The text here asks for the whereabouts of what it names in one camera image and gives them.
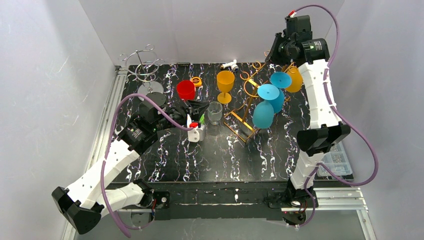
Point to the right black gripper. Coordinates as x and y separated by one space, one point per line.
274 52

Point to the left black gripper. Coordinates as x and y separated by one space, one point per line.
188 110

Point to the green plastic wine glass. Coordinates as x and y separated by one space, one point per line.
202 119

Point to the blue wine glass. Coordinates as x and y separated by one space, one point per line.
280 80

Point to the orange wine glass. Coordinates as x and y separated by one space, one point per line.
296 80
225 82

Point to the gold wire glass rack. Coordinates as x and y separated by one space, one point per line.
248 99

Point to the teal wine glass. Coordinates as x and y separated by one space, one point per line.
263 114

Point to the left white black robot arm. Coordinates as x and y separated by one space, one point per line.
87 200

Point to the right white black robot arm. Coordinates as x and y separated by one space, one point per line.
310 55

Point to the red plastic wine glass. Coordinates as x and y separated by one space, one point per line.
186 90

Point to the silver round glass rack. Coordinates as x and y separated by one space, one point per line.
145 71

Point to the clear glass tumbler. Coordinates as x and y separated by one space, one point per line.
214 112

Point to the white small fitting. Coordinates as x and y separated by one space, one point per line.
230 65

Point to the silver wrench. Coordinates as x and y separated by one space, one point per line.
118 129

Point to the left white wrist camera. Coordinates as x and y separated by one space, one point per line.
197 134

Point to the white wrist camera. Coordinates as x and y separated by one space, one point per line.
297 24
197 134

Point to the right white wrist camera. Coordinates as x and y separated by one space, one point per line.
297 24

